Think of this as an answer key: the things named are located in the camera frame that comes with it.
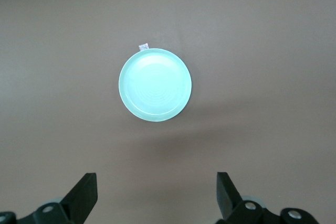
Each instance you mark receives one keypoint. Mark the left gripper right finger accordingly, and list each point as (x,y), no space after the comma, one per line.
(228,197)

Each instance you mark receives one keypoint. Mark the small tape piece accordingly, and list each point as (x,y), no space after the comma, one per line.
(143,46)

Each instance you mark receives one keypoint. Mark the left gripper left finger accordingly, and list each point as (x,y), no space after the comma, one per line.
(81,197)

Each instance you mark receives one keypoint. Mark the green plastic plate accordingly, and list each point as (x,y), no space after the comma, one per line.
(155,85)

